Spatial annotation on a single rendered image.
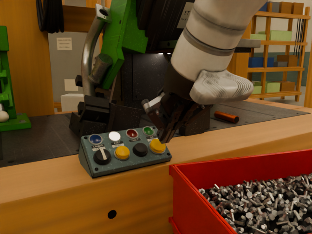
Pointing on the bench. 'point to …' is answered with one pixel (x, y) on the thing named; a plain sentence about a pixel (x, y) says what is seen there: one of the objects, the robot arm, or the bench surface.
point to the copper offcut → (226, 116)
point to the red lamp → (132, 133)
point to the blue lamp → (95, 139)
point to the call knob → (102, 156)
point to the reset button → (122, 152)
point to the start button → (157, 146)
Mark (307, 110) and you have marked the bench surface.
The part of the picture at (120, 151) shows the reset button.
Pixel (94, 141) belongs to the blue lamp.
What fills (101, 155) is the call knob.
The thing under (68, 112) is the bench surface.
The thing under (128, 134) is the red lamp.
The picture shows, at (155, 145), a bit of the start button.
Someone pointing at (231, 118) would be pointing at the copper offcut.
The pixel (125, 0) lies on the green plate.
